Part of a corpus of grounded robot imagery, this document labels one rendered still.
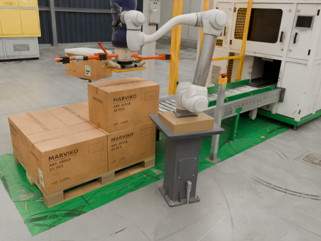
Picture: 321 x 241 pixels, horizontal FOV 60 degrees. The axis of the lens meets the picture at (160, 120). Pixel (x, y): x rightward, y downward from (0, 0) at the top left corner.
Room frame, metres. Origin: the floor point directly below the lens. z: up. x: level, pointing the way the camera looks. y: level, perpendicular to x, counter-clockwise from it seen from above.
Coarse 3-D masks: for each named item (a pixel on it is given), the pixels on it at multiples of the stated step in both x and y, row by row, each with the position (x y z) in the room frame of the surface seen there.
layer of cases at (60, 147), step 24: (24, 120) 2.60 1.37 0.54; (48, 120) 2.63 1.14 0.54; (72, 120) 2.66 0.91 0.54; (24, 144) 2.31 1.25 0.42; (48, 144) 2.10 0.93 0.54; (72, 144) 2.13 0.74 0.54; (96, 144) 2.28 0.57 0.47; (120, 144) 2.46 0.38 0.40; (144, 144) 2.65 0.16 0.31; (48, 168) 1.99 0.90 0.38; (72, 168) 2.12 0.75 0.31; (96, 168) 2.28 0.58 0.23; (48, 192) 1.97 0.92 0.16
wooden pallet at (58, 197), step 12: (24, 168) 2.41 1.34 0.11; (120, 168) 2.45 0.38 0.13; (132, 168) 2.64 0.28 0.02; (144, 168) 2.66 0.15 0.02; (84, 180) 2.19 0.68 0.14; (108, 180) 2.36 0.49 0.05; (60, 192) 2.04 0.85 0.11; (72, 192) 2.17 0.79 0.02; (84, 192) 2.18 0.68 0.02; (48, 204) 1.96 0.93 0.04
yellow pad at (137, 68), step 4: (136, 64) 2.69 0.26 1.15; (116, 68) 2.57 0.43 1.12; (120, 68) 2.58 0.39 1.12; (124, 68) 2.58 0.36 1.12; (128, 68) 2.60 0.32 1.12; (132, 68) 2.63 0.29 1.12; (136, 68) 2.64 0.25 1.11; (140, 68) 2.67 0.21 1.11; (144, 68) 2.70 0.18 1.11; (116, 72) 2.51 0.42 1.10
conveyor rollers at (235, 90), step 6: (228, 90) 4.18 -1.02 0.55; (234, 90) 4.20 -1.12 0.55; (240, 90) 4.22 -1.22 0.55; (246, 90) 4.24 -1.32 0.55; (210, 96) 3.85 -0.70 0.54; (216, 96) 3.88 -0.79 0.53; (162, 102) 3.41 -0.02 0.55; (168, 102) 3.45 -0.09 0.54; (174, 102) 3.49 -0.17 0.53; (162, 108) 3.25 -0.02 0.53; (168, 108) 3.19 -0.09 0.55; (174, 108) 3.23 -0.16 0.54
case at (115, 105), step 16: (112, 80) 2.83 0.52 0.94; (128, 80) 2.86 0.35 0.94; (144, 80) 2.90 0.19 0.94; (96, 96) 2.54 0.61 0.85; (112, 96) 2.40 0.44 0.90; (128, 96) 2.52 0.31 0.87; (144, 96) 2.64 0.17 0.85; (96, 112) 2.55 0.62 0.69; (112, 112) 2.40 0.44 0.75; (128, 112) 2.52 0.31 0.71; (144, 112) 2.65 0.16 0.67; (112, 128) 2.40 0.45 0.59; (128, 128) 2.52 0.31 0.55
